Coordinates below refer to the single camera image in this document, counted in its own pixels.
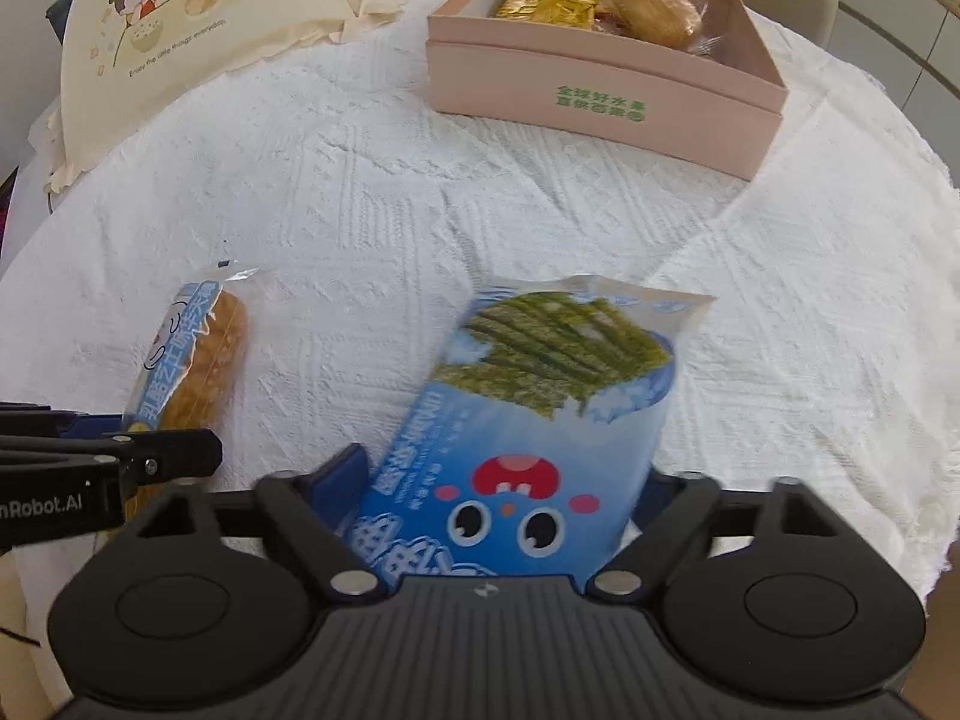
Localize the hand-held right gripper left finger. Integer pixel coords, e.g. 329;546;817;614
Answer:
139;444;381;598

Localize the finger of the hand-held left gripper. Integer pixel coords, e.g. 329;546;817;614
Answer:
0;429;224;487
0;402;128;439

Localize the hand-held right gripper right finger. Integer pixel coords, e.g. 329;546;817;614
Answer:
591;469;842;598

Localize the bread stick packet blue label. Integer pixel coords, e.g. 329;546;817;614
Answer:
120;264;262;524

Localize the blue seaweed snack packet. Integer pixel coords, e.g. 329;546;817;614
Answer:
351;274;715;592

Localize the pink cardboard box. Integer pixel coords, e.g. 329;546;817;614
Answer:
426;0;790;181

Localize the golden pastry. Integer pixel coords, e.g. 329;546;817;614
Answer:
596;0;710;57

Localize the yellow striped snack packet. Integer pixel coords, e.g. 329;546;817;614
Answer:
491;0;601;29

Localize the white textured tablecloth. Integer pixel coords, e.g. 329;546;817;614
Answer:
0;0;959;616

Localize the cream cartoon print bag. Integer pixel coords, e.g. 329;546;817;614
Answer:
46;0;357;192

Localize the white cabinet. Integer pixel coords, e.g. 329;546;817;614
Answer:
832;0;960;102

